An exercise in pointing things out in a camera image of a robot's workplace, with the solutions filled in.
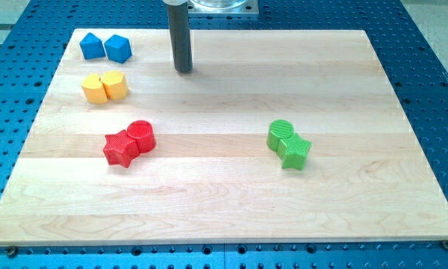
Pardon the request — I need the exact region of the wooden board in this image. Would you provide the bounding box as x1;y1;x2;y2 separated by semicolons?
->
0;28;448;247

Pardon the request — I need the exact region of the left board clamp screw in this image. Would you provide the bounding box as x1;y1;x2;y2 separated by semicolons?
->
4;246;18;258

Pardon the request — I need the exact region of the green cylinder block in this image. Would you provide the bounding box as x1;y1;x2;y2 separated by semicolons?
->
267;120;294;152

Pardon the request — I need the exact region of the green star block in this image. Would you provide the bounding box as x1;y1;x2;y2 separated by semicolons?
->
277;133;312;170

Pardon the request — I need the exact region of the red cylinder block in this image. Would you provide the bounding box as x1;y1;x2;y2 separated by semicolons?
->
126;120;156;153

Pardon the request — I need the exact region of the red star block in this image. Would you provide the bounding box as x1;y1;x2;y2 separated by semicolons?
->
103;130;140;168

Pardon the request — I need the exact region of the yellow hexagon block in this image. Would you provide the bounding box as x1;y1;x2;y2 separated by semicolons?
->
101;70;128;100

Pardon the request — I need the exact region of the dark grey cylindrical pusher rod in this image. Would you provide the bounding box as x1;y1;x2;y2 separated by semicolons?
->
164;0;193;73

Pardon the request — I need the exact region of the blue cube block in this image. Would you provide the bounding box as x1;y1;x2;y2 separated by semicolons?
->
104;34;132;64

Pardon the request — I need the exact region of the blue pentagon block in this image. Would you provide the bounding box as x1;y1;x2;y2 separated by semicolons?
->
79;33;106;60

